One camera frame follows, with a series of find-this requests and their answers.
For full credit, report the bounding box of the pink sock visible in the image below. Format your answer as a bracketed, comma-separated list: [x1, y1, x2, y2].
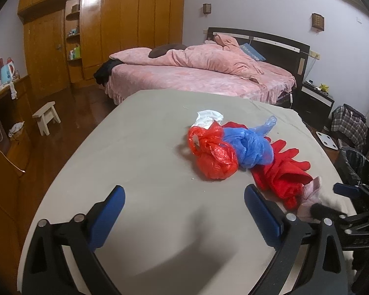
[297, 177, 323, 222]

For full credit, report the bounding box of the light blue kettle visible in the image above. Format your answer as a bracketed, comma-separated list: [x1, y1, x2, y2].
[0, 61, 16, 85]

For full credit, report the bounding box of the blue plastic bag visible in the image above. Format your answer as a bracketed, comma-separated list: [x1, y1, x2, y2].
[223, 116, 277, 169]

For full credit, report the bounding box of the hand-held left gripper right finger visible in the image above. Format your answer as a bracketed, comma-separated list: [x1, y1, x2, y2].
[244, 184, 349, 295]

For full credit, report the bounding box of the white crumpled cloth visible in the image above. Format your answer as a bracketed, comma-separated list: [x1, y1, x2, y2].
[9, 122, 25, 137]

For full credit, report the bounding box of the white paper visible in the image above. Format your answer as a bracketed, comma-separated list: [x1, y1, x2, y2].
[195, 110, 224, 129]

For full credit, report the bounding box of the white bathroom scale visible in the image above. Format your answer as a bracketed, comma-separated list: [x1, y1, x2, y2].
[316, 131, 339, 150]

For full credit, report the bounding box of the dark brown cloth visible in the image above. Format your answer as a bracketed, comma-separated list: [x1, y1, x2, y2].
[148, 44, 188, 59]

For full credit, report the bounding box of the plaid cloth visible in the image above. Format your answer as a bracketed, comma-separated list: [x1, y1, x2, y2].
[331, 106, 368, 147]

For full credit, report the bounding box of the dark wooden bed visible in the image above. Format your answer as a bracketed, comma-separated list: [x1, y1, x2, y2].
[94, 27, 310, 108]

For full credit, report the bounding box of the thin white cable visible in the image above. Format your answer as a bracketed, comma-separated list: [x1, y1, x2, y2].
[0, 123, 27, 173]

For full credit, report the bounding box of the pink duvet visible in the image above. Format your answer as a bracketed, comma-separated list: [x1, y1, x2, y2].
[110, 34, 265, 82]

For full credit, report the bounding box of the black clothing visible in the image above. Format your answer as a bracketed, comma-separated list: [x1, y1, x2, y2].
[94, 58, 123, 87]

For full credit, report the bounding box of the black white nightstand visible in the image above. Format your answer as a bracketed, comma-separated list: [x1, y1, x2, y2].
[297, 81, 335, 121]

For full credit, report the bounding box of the blue pillow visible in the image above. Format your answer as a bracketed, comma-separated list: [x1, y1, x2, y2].
[240, 43, 267, 62]

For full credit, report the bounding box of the black bin with plastic liner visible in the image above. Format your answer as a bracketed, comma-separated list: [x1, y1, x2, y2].
[338, 147, 369, 197]

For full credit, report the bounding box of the wooden wardrobe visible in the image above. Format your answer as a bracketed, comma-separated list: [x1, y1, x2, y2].
[17, 0, 185, 84]

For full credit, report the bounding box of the red rubber glove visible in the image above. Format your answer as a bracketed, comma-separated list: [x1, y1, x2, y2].
[223, 122, 313, 210]

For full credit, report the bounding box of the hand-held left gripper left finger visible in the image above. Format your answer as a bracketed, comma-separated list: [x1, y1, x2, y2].
[20, 185, 125, 295]

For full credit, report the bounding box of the small wooden stool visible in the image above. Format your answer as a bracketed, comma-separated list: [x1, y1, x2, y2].
[32, 101, 61, 136]

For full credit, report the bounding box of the dark purple cloth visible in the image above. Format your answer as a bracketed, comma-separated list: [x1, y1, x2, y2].
[343, 104, 367, 120]

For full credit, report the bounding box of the red plastic bag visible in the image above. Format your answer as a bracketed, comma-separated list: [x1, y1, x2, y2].
[188, 121, 239, 180]

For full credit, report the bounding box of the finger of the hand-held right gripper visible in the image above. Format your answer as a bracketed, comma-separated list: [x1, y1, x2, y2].
[333, 183, 369, 212]
[309, 202, 366, 231]

